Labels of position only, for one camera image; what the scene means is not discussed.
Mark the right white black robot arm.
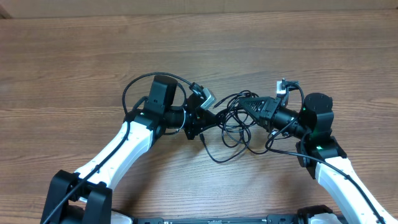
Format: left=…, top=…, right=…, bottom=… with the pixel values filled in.
left=239, top=93, right=397, bottom=223

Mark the black USB cable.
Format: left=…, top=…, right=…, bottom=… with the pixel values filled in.
left=198, top=90, right=280, bottom=164

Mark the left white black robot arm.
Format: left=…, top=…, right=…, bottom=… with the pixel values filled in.
left=41, top=72, right=216, bottom=223

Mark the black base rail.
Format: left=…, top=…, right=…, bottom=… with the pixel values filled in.
left=132, top=214, right=301, bottom=224

